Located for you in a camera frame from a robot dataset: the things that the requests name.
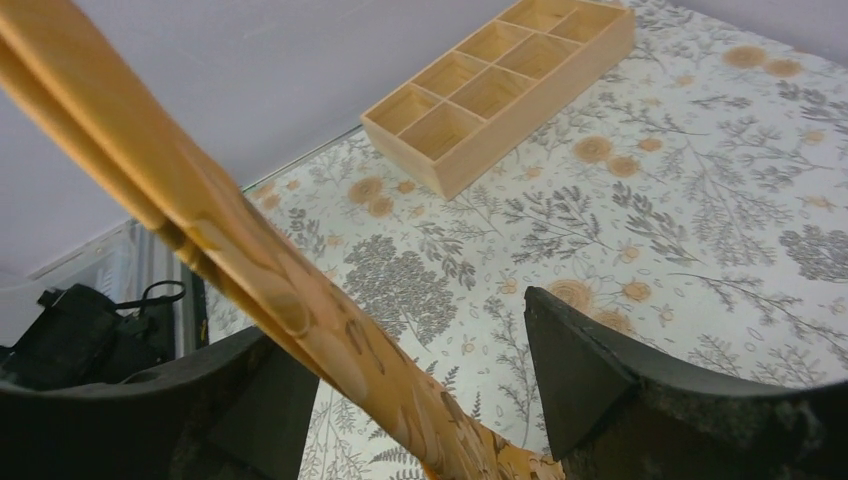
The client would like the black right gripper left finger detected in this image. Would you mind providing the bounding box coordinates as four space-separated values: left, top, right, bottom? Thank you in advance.
1 327 318 479

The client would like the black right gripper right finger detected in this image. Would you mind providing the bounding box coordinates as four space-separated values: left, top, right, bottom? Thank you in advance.
524 287 847 479

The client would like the wooden compartment tray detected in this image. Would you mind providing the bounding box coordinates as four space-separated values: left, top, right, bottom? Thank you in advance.
360 0 636 200

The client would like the yellow patterned tie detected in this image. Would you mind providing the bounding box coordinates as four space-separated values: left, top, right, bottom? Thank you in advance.
1 1 564 479

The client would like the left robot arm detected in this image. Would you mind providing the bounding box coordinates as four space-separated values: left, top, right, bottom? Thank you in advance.
1 280 186 391

